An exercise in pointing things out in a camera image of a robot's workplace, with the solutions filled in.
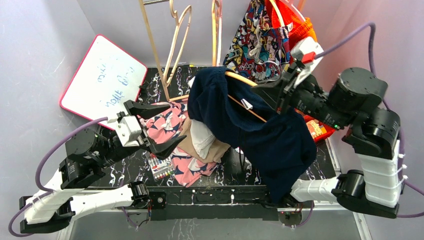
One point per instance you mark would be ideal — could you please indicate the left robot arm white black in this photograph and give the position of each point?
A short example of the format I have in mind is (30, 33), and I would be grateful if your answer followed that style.
(80, 159)

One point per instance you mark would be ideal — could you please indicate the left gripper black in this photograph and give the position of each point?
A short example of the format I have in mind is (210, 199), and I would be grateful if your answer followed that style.
(145, 110)

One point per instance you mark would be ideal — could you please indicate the orange shorts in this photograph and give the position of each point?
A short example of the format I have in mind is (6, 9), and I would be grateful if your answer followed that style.
(280, 40)

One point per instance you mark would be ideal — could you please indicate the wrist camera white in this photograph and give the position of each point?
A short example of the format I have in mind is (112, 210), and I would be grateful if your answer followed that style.
(305, 51)
(126, 130)

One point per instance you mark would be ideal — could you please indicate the pink framed whiteboard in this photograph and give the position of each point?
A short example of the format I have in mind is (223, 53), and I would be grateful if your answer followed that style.
(106, 78)

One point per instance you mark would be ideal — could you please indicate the pink hanger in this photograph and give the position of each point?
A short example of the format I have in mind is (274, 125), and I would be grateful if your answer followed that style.
(217, 24)

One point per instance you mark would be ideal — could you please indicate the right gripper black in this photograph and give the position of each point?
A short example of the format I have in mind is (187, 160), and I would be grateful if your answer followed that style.
(273, 92)

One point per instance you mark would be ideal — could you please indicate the wooden rack frame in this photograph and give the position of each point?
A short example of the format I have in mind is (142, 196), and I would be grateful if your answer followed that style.
(166, 75)

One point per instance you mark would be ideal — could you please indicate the yellow hanger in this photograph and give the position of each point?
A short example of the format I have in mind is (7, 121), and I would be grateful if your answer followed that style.
(275, 13)

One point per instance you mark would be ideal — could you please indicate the comic print shorts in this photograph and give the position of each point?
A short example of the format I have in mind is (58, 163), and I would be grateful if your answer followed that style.
(259, 50)

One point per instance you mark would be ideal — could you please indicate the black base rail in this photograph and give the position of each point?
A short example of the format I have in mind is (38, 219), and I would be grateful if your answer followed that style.
(218, 202)

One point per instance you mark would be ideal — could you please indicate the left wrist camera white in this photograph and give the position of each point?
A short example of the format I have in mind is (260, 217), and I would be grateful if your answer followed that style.
(126, 130)

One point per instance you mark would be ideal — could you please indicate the colour marker pack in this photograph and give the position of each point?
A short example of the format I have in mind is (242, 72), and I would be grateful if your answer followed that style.
(160, 168)

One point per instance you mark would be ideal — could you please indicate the orange hanger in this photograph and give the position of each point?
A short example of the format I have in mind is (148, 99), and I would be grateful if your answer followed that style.
(240, 92)

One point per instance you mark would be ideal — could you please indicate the red plastic bin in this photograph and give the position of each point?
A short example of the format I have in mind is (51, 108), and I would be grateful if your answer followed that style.
(318, 130)

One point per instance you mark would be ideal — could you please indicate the white shorts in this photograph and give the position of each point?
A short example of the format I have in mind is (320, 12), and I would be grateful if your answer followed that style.
(202, 139)

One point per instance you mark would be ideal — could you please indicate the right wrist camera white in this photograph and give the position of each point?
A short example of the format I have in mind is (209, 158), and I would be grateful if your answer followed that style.
(305, 51)

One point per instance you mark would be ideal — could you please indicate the pink patterned shorts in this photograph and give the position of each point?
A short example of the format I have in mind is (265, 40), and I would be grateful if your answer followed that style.
(168, 125)

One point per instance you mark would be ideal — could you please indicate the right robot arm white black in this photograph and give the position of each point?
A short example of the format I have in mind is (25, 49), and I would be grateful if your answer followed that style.
(353, 103)

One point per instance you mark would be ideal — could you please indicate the beige shorts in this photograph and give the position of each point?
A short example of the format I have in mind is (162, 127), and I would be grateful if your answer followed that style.
(217, 150)

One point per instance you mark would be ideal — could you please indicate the navy blue shorts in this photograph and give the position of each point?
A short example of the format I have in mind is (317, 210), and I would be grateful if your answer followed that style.
(281, 148)

